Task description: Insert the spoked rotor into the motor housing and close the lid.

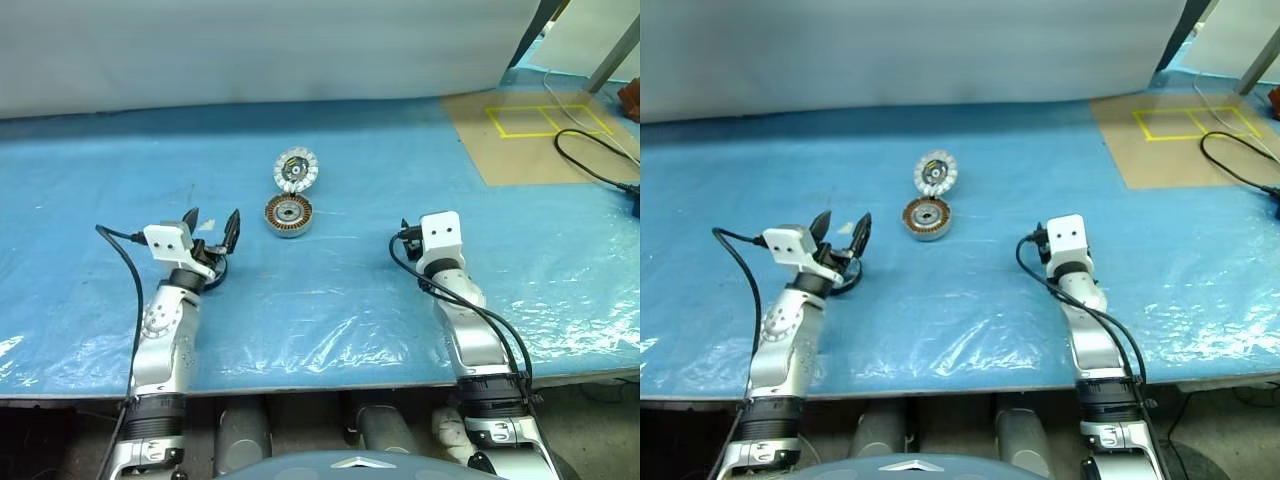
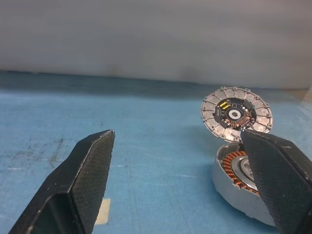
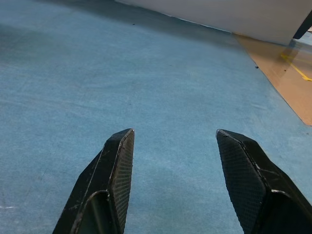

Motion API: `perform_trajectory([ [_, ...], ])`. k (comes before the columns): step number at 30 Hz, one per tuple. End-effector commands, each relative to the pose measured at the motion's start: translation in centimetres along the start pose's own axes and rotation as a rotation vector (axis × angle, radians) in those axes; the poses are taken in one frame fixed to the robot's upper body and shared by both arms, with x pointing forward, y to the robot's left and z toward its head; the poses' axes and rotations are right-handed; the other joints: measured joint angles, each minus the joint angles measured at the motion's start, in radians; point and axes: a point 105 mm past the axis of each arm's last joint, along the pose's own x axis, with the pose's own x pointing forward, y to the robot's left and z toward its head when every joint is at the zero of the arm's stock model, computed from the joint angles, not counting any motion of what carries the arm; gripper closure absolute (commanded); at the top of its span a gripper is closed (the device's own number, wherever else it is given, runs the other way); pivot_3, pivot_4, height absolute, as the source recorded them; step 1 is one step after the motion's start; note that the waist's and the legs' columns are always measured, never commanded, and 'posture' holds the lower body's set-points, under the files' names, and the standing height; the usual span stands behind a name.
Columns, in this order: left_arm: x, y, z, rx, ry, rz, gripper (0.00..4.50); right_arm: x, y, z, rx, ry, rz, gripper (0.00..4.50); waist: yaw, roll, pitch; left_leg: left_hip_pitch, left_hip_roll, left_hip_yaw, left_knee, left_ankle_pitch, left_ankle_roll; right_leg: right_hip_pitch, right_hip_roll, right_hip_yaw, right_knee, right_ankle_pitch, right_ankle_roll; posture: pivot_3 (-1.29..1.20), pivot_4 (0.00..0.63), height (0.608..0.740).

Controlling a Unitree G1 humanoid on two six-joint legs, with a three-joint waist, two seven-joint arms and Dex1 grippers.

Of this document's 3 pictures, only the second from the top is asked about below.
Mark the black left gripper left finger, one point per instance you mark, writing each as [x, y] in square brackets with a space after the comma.
[80, 175]

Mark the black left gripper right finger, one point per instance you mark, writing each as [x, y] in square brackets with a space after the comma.
[280, 175]

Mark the silver motor stator copper coils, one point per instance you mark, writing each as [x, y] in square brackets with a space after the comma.
[234, 195]

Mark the white motor stator disc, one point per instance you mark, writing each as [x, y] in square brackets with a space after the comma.
[214, 107]

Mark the beige tape piece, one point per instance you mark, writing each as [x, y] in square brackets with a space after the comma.
[103, 212]

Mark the blue plastic table cover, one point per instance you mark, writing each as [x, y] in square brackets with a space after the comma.
[158, 158]

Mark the white backdrop board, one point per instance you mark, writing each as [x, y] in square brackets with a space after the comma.
[146, 36]

